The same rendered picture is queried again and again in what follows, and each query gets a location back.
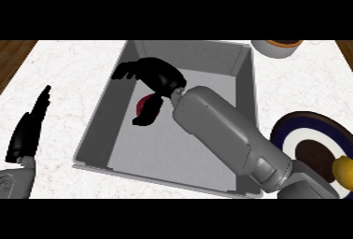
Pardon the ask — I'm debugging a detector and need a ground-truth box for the white cup with brown rim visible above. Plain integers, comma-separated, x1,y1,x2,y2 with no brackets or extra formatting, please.
250,40,304,60

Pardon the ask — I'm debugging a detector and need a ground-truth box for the blue white brown plate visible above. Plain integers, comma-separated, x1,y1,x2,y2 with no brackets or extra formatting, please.
269,110,353,200

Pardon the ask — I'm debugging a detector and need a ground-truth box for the grey open box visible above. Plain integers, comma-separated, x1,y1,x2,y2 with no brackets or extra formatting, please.
73,40,265,199

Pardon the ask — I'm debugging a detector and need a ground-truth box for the yellow pear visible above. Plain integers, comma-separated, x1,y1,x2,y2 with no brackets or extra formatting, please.
331,155,353,191

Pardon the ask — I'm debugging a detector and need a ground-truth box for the red fruit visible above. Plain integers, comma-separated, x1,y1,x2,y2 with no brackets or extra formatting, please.
135,92,163,119

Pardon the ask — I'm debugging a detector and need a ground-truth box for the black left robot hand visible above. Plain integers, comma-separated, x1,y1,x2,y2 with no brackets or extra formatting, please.
5,85,52,164

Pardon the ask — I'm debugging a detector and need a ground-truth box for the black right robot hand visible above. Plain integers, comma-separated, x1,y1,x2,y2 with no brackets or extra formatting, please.
111,57,188,127

